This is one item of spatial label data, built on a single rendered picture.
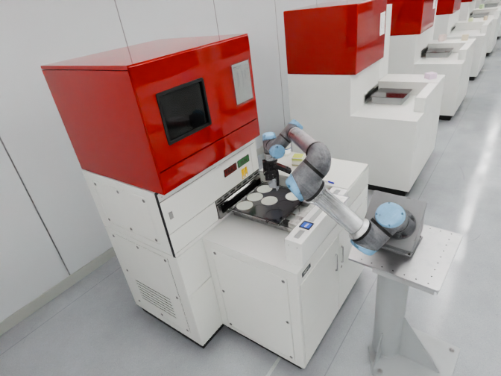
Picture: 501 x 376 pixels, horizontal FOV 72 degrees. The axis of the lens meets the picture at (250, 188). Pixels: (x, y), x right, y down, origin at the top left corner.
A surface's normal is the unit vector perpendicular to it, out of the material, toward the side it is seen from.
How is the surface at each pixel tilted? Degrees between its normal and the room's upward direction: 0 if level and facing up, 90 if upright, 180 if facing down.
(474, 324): 0
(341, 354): 0
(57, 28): 90
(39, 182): 90
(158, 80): 90
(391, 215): 39
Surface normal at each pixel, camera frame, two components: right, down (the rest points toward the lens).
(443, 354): -0.12, -0.87
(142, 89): 0.80, 0.20
